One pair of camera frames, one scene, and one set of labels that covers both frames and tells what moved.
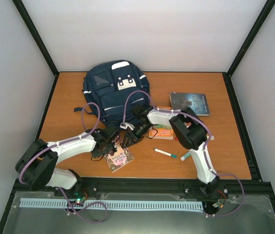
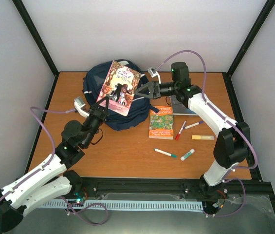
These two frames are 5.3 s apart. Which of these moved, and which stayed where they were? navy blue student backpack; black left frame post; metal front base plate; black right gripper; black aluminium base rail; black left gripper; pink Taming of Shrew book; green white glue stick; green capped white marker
Moved: pink Taming of Shrew book; black left gripper; black right gripper
Stayed: black aluminium base rail; black left frame post; green capped white marker; navy blue student backpack; green white glue stick; metal front base plate
